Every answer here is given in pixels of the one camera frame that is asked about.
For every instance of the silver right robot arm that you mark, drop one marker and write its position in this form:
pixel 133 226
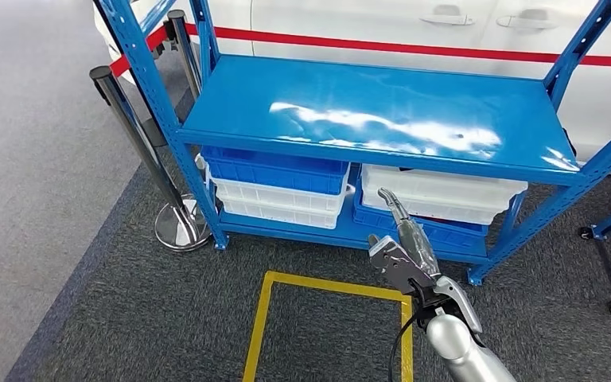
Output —
pixel 458 348

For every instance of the blue metal shelf rack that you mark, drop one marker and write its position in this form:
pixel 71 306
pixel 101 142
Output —
pixel 337 89

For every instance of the large white plastic bin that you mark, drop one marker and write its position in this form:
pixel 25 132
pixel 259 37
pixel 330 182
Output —
pixel 274 200

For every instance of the low white plastic bin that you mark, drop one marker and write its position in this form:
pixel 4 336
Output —
pixel 279 216

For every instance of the wide white plastic bin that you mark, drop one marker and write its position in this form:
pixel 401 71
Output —
pixel 442 190

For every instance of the red barrier belt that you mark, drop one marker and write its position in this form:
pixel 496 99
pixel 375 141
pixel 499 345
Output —
pixel 337 42

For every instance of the yellow floor tape square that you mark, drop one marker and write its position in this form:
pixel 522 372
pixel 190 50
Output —
pixel 255 343

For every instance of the thin black pole stand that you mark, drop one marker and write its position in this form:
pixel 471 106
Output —
pixel 155 132

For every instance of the white car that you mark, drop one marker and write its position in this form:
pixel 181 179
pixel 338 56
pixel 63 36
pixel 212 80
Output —
pixel 337 16

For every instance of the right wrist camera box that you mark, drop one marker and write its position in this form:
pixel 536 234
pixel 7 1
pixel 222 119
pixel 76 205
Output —
pixel 395 266

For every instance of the stanchion post with chrome base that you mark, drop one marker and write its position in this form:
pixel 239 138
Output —
pixel 179 226

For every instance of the grey stanchion post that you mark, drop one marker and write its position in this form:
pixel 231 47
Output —
pixel 184 53

